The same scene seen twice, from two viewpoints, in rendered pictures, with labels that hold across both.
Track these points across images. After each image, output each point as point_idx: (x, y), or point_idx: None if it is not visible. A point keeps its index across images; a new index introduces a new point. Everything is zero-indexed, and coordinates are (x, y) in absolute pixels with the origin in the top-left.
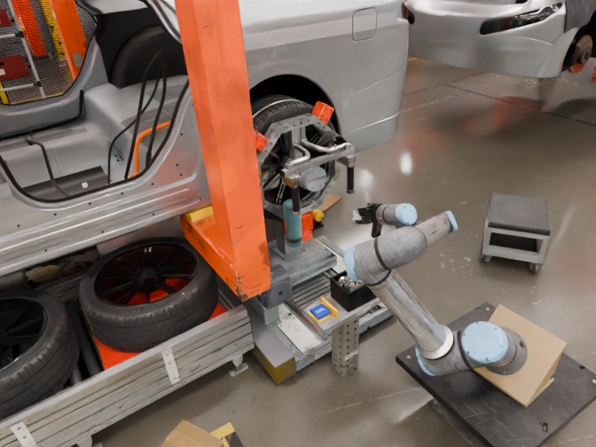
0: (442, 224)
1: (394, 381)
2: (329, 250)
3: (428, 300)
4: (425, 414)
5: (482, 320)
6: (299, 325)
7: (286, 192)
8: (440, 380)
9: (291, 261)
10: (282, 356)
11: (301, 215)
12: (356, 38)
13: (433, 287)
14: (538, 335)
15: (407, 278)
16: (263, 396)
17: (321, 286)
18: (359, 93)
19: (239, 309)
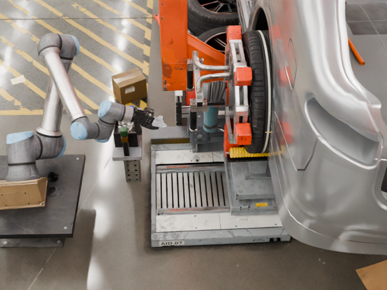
0: (65, 102)
1: (100, 193)
2: (243, 206)
3: (146, 268)
4: None
5: (61, 215)
6: (181, 160)
7: None
8: (50, 161)
9: (237, 164)
10: (156, 133)
11: None
12: (287, 68)
13: (156, 284)
14: (2, 182)
15: (185, 274)
16: (149, 132)
17: (216, 196)
18: (279, 126)
19: (178, 92)
